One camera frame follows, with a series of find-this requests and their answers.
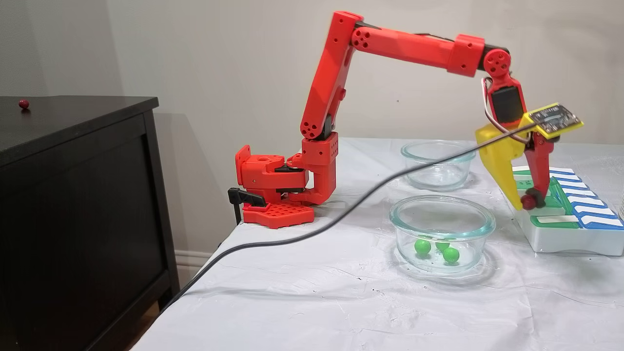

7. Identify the weekly pill organizer box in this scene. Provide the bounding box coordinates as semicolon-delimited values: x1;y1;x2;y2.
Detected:
507;166;624;257

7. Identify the small clear glass bowl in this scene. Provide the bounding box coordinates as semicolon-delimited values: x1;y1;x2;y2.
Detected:
401;140;481;192

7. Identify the large clear glass bowl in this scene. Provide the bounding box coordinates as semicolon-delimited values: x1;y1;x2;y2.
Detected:
389;195;497;273

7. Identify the white plastic table cover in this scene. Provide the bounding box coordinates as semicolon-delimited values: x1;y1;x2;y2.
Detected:
129;137;624;351

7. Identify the black table clamp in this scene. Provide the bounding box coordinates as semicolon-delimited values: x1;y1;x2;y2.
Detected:
228;188;267;224

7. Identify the black wooden cabinet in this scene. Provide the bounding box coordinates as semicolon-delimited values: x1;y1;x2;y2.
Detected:
0;96;180;351

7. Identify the red white servo wire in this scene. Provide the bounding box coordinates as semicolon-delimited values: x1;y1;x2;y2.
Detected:
482;77;531;145

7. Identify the camera board on yellow mount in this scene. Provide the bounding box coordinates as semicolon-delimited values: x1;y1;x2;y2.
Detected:
522;102;585;139

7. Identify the black cable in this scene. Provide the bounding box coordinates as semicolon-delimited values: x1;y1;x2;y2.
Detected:
160;122;539;312

